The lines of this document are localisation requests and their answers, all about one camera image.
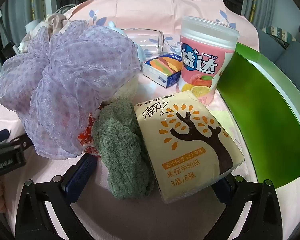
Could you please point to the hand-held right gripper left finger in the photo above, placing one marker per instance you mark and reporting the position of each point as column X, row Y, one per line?
column 77, row 177

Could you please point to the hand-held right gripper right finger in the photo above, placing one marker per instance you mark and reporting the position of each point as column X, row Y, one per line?
column 222, row 190

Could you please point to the red and white patterned pouch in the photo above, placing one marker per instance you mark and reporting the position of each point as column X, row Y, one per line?
column 86, row 135

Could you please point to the green fuzzy cloth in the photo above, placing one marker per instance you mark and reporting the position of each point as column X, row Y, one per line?
column 122, row 155

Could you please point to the purple organza scrunchie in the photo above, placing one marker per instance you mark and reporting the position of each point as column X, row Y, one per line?
column 65, row 80

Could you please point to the green cardboard box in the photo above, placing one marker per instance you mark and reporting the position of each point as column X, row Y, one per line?
column 260, row 105

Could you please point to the blue plush toy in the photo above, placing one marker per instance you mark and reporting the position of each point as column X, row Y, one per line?
column 140, row 52

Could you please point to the cream tree-print tissue pack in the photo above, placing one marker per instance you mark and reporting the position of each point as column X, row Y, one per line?
column 190, row 142

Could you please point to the crumpled beige cloth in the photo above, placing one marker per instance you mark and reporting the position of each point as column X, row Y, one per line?
column 56, row 23

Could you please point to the pink chewing gum bottle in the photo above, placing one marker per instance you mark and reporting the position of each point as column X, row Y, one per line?
column 202, row 62

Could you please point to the small orange carton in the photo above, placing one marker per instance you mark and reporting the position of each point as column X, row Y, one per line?
column 162, row 67

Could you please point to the grey sofa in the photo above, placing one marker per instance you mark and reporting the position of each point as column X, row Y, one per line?
column 290, row 55

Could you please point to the clear glass container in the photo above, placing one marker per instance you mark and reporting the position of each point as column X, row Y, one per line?
column 145, row 40

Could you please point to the patterned cushion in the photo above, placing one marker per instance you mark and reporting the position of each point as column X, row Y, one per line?
column 277, row 33

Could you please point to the pink printed bed sheet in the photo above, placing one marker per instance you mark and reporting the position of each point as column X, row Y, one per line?
column 145, row 7

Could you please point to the grey curtain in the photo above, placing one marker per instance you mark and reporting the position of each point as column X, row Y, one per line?
column 265, row 7

